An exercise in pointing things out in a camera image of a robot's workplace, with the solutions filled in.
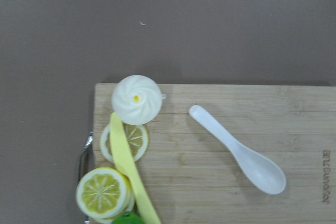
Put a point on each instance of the white plastic spoon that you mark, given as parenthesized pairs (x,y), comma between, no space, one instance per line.
(262,172)

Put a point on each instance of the white toy bun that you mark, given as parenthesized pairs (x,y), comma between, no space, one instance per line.
(137,100)

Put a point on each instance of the yellow lemon slice back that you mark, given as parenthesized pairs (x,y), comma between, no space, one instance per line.
(137,137)

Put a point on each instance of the yellow lemon slice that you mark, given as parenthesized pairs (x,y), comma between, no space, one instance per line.
(137,137)
(104,194)

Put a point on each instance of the yellow plastic knife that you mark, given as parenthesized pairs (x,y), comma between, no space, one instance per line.
(125,163)

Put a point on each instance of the yellow lemon slice front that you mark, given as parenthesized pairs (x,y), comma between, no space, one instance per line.
(104,194)

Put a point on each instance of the green toy lime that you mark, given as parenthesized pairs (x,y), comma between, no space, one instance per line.
(128,217)

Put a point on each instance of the metal board handle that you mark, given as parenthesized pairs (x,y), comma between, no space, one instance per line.
(83,161)

